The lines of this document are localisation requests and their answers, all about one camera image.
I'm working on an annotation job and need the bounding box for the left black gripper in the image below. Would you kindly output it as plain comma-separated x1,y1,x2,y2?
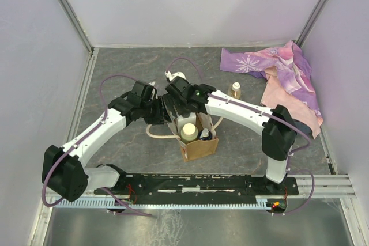
140,96,172,126

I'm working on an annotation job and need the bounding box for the white square bottle grey cap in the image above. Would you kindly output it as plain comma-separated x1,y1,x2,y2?
176,112,197,132

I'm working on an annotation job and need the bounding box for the brown canvas tote bag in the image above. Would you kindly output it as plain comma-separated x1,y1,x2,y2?
146,113,223,162

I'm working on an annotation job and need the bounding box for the amber bottle white cap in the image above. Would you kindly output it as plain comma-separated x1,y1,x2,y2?
227,82,241,99

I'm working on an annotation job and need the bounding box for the purple pink patterned cloth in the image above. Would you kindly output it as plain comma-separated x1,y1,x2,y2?
220,41,323,138

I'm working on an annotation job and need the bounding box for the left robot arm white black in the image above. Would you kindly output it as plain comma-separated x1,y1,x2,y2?
42,81,167,202

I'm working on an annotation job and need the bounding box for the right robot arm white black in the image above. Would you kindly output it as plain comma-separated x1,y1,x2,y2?
165,76,297,195

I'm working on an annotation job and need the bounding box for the cream lid green jar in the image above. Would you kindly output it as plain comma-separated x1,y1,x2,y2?
180,123,198,144

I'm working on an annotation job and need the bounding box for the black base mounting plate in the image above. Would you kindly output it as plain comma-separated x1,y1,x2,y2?
109,173,299,202

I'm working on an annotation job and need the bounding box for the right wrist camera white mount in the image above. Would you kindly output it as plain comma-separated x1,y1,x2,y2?
164,71,186,82

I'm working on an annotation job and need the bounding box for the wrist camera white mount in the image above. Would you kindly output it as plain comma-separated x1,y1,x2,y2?
149,81,158,98
164,71,186,82

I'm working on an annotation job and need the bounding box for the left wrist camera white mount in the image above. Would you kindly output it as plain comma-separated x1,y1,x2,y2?
149,81,158,98

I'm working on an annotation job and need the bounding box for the light blue slotted cable duct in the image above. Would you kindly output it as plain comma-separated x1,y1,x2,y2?
57,193,286,210

